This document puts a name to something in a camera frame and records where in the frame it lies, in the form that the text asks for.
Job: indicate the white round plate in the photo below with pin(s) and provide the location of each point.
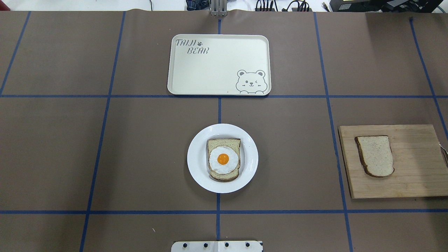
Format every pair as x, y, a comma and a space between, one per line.
198, 164

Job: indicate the bread slice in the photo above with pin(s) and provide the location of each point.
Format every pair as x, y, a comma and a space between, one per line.
375, 155
228, 142

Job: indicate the fried egg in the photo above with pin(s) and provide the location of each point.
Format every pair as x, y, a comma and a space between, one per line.
223, 160

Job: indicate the cream bear serving tray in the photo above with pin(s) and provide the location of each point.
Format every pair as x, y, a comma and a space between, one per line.
219, 65

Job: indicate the wooden cutting board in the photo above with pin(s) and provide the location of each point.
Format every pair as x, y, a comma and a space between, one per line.
420, 169

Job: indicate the aluminium frame post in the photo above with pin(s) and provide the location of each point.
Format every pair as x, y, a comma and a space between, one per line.
218, 7

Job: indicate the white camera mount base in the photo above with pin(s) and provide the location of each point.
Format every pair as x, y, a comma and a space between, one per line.
218, 246

